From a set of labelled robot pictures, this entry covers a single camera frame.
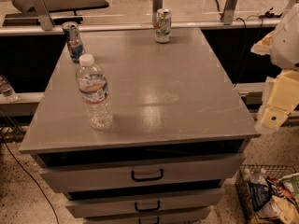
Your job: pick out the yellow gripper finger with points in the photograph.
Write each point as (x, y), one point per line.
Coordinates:
(280, 97)

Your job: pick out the green white 7up can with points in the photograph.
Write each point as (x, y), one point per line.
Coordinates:
(163, 25)

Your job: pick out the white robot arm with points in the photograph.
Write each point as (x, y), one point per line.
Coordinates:
(282, 45)

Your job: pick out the blue silver energy drink can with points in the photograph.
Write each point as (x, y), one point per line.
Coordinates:
(73, 40)

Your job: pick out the blue snack bag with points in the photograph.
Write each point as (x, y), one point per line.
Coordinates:
(259, 189)

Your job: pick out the grey drawer cabinet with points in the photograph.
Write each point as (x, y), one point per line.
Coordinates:
(168, 101)

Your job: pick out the yellow snack bag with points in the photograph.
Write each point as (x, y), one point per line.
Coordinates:
(281, 209)

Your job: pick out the bottom grey drawer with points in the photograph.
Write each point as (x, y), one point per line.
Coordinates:
(187, 215)

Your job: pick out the grey drawer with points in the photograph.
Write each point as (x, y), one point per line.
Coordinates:
(187, 215)
(146, 204)
(118, 175)

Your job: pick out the clear plastic water bottle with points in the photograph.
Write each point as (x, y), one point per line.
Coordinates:
(93, 88)

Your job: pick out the middle grey drawer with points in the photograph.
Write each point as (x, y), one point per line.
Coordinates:
(146, 204)

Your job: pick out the top grey drawer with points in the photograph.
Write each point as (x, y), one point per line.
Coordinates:
(118, 175)

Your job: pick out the black bench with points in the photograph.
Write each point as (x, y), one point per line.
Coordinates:
(27, 14)

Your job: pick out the small bottle at left edge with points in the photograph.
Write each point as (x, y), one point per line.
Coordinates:
(7, 90)

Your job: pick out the right metal bracket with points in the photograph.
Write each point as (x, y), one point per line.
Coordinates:
(227, 15)

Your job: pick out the metal bracket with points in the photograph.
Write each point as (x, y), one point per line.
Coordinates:
(227, 15)
(156, 5)
(45, 21)

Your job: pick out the wire basket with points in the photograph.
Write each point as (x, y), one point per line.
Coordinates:
(243, 192)

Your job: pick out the middle metal bracket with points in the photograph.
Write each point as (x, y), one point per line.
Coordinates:
(156, 5)

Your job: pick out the left metal bracket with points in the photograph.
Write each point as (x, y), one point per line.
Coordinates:
(45, 21)

